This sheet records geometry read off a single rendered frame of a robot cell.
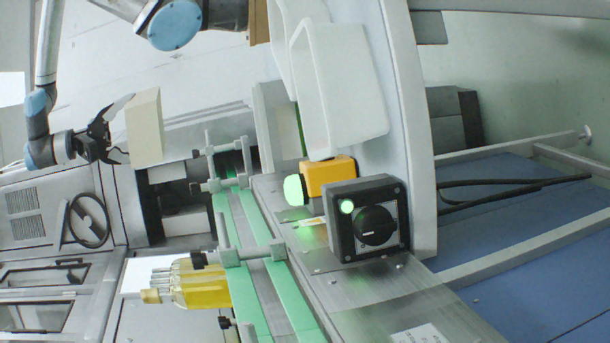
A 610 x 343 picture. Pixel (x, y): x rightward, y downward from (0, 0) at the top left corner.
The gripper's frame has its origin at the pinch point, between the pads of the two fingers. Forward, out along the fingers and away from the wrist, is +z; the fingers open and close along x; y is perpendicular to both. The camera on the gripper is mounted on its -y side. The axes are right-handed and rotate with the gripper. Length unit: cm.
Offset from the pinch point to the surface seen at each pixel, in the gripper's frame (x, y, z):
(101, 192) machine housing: 40, 91, -31
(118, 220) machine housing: 50, 90, -26
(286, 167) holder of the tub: 18.3, 13.3, 29.5
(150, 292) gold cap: 27.5, -20.1, -3.5
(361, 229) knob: 1, -66, 30
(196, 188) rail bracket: 17.7, 8.8, 10.5
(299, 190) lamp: 6.8, -33.7, 27.0
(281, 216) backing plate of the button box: 10.8, -32.0, 24.0
